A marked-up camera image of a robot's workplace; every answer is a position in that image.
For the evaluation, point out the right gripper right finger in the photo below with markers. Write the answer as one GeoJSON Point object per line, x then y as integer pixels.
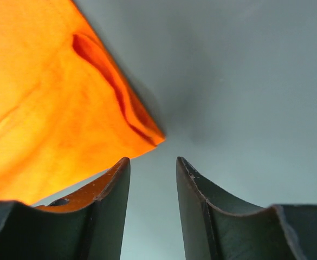
{"type": "Point", "coordinates": [218, 225]}

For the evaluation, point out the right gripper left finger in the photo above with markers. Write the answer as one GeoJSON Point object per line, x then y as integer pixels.
{"type": "Point", "coordinates": [86, 224]}

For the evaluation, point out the orange t shirt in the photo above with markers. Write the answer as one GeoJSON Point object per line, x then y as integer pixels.
{"type": "Point", "coordinates": [67, 111]}

